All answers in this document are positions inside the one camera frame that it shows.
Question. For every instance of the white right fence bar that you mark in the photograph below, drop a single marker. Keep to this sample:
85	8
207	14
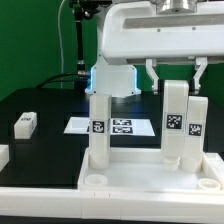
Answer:
216	167

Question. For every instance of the white desk top tray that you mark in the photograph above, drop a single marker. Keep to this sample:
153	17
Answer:
141	169

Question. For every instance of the black camera pole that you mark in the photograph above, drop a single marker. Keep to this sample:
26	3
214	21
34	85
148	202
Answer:
83	75

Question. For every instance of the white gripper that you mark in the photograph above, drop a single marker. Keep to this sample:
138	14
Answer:
135	32

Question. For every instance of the white left fence block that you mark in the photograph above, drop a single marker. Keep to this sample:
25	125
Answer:
4	156

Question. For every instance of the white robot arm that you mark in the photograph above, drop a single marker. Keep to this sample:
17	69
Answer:
121	80

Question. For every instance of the white fiducial marker sheet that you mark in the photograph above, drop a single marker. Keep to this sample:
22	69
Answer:
119	126

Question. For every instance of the white front fence bar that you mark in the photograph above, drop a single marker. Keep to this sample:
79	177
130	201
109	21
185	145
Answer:
189	207

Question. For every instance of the white fence bar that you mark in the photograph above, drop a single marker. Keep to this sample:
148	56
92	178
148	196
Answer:
216	167
189	207

